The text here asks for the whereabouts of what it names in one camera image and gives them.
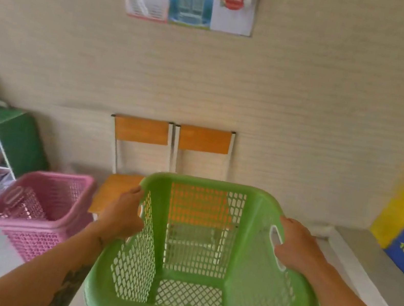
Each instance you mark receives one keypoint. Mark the person's left hand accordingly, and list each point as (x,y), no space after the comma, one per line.
(120,218)

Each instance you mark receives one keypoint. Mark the person's right hand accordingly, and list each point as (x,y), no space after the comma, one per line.
(299,253)

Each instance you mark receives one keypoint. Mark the wooden chair white frame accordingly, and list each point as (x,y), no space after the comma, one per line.
(204,139)
(141,130)

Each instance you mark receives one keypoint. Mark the person's left forearm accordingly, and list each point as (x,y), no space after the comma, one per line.
(44,275)

